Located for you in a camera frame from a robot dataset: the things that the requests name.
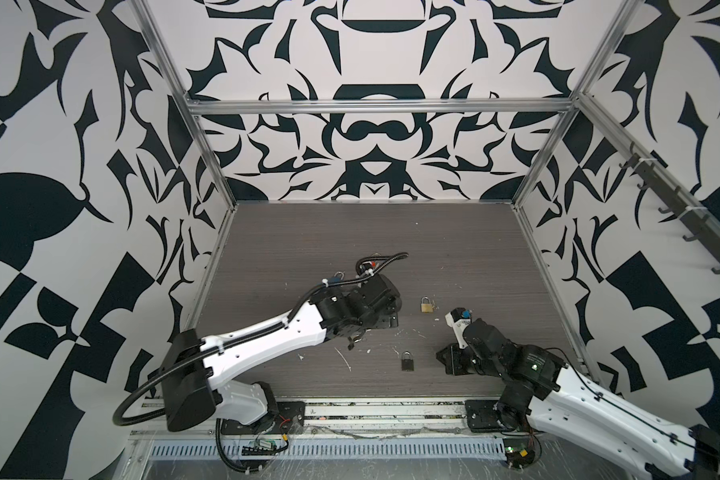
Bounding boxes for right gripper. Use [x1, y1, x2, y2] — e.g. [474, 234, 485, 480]
[430, 342, 503, 379]

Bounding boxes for large brass padlock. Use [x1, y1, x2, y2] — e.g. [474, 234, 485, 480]
[420, 296, 436, 313]

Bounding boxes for black padlock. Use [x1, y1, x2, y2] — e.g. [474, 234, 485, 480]
[400, 351, 415, 372]

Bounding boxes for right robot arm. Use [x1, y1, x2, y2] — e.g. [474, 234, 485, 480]
[436, 308, 720, 479]

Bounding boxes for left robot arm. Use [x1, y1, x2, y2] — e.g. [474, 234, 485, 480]
[112, 252, 408, 432]

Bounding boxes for right circuit board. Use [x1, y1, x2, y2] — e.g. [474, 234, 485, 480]
[503, 439, 538, 471]

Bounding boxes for circuit board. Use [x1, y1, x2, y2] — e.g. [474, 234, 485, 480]
[240, 436, 290, 456]
[503, 439, 538, 471]

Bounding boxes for left circuit board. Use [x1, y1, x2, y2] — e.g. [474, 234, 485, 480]
[240, 436, 290, 456]

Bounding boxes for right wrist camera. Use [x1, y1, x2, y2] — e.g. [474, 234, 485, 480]
[445, 307, 473, 349]

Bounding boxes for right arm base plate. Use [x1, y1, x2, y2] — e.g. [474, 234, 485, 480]
[465, 399, 543, 435]

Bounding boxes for aluminium front rail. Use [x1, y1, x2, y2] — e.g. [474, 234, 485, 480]
[128, 394, 640, 440]

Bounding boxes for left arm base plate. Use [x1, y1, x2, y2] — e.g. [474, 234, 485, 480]
[221, 401, 306, 435]

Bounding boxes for white cable duct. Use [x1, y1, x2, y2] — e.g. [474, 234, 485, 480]
[150, 437, 506, 461]

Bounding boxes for black corrugated cable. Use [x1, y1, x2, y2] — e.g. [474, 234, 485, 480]
[214, 419, 265, 474]

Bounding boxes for wall hook rack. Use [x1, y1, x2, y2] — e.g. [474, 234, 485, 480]
[620, 141, 720, 275]

